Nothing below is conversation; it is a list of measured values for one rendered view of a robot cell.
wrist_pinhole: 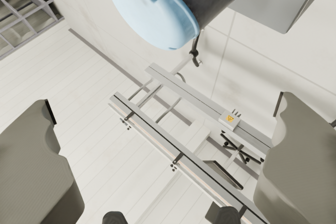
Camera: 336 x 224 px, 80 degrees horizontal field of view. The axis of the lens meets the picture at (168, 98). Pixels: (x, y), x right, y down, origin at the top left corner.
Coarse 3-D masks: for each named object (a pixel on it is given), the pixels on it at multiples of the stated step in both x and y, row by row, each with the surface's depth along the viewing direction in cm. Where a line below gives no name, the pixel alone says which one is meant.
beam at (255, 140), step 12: (144, 72) 177; (156, 72) 171; (168, 72) 170; (168, 84) 164; (180, 84) 162; (180, 96) 158; (192, 96) 156; (204, 96) 154; (192, 108) 158; (204, 108) 149; (216, 108) 148; (216, 120) 143; (240, 120) 141; (228, 132) 143; (240, 132) 137; (252, 132) 136; (252, 144) 132; (264, 144) 131; (264, 156) 130
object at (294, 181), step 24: (288, 96) 11; (288, 120) 9; (312, 120) 9; (288, 144) 8; (312, 144) 8; (264, 168) 7; (288, 168) 7; (312, 168) 7; (264, 192) 7; (288, 192) 6; (312, 192) 6; (264, 216) 7; (288, 216) 6; (312, 216) 5
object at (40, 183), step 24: (24, 120) 9; (48, 120) 9; (0, 144) 8; (24, 144) 8; (48, 144) 8; (0, 168) 7; (24, 168) 7; (48, 168) 7; (0, 192) 6; (24, 192) 6; (48, 192) 6; (72, 192) 6; (0, 216) 6; (24, 216) 5; (48, 216) 6; (72, 216) 7
